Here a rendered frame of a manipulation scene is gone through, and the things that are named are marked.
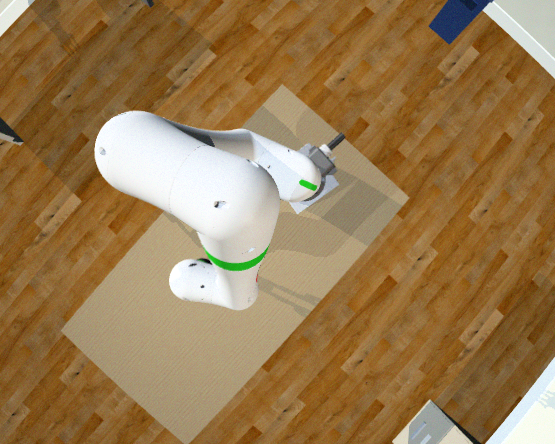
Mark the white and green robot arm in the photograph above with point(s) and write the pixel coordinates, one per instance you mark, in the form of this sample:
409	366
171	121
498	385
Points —
232	202

